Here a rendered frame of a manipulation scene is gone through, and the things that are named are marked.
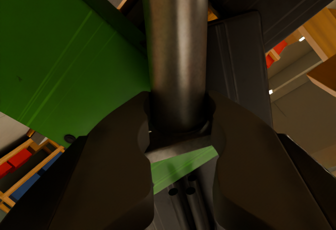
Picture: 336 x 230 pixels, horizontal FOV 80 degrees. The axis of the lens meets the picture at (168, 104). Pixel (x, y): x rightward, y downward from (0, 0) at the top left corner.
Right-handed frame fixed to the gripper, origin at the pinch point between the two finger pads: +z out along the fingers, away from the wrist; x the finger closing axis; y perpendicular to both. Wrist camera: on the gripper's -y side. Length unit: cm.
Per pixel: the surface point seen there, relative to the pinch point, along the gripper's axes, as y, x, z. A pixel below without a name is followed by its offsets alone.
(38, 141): 17.1, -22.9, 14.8
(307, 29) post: 12, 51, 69
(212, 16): 43, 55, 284
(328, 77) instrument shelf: 18, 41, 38
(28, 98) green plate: 1.6, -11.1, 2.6
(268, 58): 106, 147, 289
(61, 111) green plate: 2.8, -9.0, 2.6
